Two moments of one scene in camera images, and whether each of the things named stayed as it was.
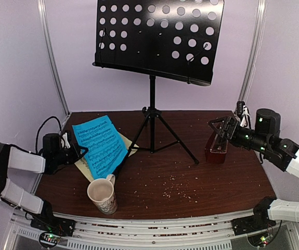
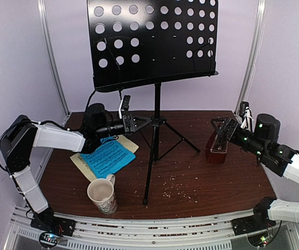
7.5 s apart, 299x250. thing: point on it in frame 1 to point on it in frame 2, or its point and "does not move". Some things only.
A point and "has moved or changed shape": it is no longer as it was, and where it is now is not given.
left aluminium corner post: x=51 y=52 does not move
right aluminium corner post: x=255 y=49 does not move
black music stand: x=176 y=39 has moved or changed shape
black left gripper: x=75 y=148 to x=129 y=124
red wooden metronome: x=216 y=148 does not move
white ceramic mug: x=102 y=192 does not move
